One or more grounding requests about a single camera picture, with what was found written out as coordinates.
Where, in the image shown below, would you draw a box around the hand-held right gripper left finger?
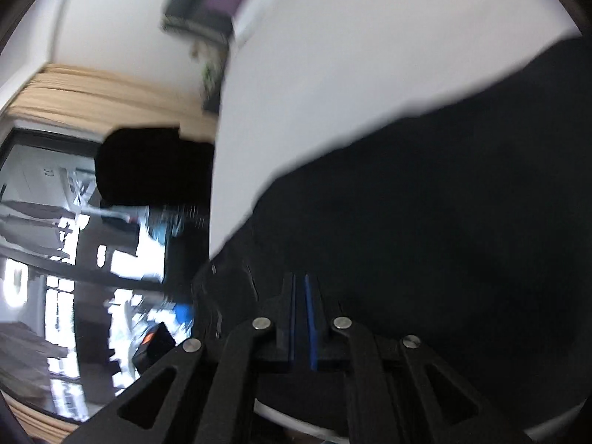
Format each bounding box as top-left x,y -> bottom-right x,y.
69,273 -> 297,444

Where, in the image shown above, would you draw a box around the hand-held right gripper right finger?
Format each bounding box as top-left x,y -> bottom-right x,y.
304,275 -> 534,444

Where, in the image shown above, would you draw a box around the black pants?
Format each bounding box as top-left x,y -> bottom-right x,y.
95,36 -> 592,432

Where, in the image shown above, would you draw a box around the black device with orange mark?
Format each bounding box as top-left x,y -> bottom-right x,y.
132,323 -> 177,373

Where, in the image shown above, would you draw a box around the beige curtain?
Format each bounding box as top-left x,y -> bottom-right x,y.
0,65 -> 219,145

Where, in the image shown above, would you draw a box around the dark purple striped object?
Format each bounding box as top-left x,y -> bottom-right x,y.
159,0 -> 260,49

